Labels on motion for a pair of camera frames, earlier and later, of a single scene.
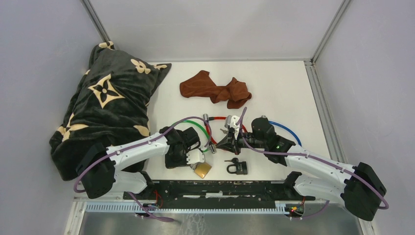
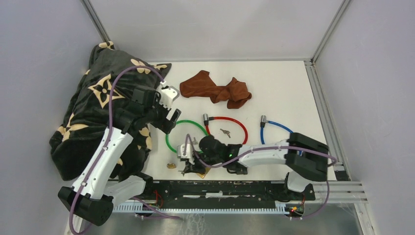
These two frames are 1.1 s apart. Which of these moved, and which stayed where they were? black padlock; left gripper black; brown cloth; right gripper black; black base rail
Moved: right gripper black; left gripper black
Stayed: black padlock; brown cloth; black base rail
